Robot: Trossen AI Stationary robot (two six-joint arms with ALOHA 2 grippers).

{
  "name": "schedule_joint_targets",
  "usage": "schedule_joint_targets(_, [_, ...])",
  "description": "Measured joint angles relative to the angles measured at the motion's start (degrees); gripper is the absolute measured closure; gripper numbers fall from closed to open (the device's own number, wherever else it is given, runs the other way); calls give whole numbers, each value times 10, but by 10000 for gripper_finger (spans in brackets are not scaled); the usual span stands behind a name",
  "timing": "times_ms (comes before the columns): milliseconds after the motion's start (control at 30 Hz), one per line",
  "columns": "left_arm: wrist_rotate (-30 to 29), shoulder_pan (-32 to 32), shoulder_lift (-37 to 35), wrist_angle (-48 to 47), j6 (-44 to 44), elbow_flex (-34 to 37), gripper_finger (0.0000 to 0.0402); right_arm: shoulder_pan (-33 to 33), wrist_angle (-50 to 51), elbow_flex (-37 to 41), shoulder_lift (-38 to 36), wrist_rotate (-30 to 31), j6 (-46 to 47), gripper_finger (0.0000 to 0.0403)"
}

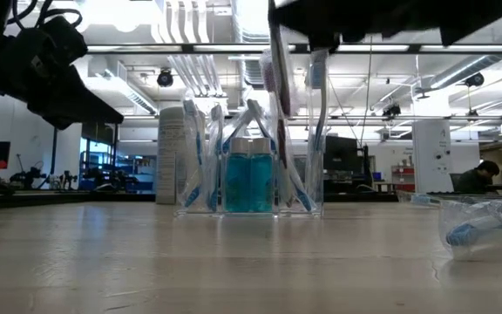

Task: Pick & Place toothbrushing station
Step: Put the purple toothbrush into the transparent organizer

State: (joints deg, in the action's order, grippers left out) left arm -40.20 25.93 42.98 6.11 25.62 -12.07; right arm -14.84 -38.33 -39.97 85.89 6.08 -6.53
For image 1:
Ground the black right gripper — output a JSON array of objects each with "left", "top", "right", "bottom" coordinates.
[{"left": 269, "top": 0, "right": 502, "bottom": 53}]

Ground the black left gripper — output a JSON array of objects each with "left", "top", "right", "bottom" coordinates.
[{"left": 0, "top": 16, "right": 125, "bottom": 131}]

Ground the blue white toothbrush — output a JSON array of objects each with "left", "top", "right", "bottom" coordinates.
[
  {"left": 206, "top": 104, "right": 226, "bottom": 213},
  {"left": 220, "top": 108, "right": 252, "bottom": 152},
  {"left": 438, "top": 195, "right": 502, "bottom": 262},
  {"left": 401, "top": 191, "right": 446, "bottom": 208},
  {"left": 305, "top": 48, "right": 330, "bottom": 210}
]

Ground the teal mouthwash bottle white cap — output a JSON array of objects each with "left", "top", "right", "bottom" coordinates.
[
  {"left": 225, "top": 137, "right": 252, "bottom": 214},
  {"left": 250, "top": 137, "right": 275, "bottom": 214}
]

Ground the clear acrylic organizer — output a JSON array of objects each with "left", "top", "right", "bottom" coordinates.
[{"left": 173, "top": 150, "right": 325, "bottom": 219}]

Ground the blue lit shelf rack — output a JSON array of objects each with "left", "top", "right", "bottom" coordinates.
[{"left": 78, "top": 138, "right": 156, "bottom": 192}]

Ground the black ceiling spot lamp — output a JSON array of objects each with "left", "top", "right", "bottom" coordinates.
[
  {"left": 156, "top": 68, "right": 175, "bottom": 88},
  {"left": 381, "top": 102, "right": 403, "bottom": 119},
  {"left": 465, "top": 72, "right": 486, "bottom": 88}
]

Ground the black overhead bar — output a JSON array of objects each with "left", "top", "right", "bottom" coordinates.
[{"left": 87, "top": 42, "right": 502, "bottom": 55}]

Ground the white yellow wipes canister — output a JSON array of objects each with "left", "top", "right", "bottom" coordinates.
[{"left": 154, "top": 106, "right": 187, "bottom": 205}]

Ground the white slatted ceiling fixture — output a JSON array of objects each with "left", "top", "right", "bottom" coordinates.
[{"left": 166, "top": 54, "right": 225, "bottom": 98}]

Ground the white pillar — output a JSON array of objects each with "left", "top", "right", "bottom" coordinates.
[{"left": 411, "top": 119, "right": 451, "bottom": 195}]

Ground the red shelf cart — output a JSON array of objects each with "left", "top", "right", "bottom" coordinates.
[{"left": 390, "top": 164, "right": 416, "bottom": 193}]

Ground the person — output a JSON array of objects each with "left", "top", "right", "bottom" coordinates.
[{"left": 454, "top": 160, "right": 501, "bottom": 195}]

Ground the white rectangular air duct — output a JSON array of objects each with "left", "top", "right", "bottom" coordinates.
[{"left": 87, "top": 56, "right": 159, "bottom": 115}]

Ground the black background rig frame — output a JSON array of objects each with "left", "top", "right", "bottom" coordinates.
[{"left": 51, "top": 126, "right": 119, "bottom": 189}]

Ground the silver round air duct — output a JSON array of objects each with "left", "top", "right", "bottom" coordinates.
[{"left": 232, "top": 0, "right": 274, "bottom": 84}]

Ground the black aluminium table frame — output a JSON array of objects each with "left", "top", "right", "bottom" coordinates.
[{"left": 0, "top": 189, "right": 502, "bottom": 204}]

